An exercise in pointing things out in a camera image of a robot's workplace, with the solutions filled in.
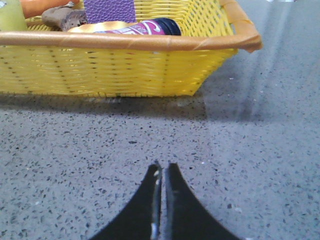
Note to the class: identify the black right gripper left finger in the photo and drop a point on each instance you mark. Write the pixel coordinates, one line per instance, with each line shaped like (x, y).
(141, 216)

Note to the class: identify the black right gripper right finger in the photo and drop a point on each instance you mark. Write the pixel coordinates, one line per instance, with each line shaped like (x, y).
(187, 218)

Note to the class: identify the yellow woven basket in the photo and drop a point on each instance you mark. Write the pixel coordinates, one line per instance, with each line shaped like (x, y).
(42, 61)

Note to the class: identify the pink labelled black-capped bottle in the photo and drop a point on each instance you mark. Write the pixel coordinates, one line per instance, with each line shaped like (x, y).
(157, 26)

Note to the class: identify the purple foam block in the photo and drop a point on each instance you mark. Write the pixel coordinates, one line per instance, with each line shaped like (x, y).
(98, 11)

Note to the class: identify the brown lumpy toy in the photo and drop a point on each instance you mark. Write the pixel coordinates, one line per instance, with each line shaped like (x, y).
(64, 18)

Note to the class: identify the orange toy carrot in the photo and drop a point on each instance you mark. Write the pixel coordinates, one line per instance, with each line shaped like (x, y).
(33, 8)

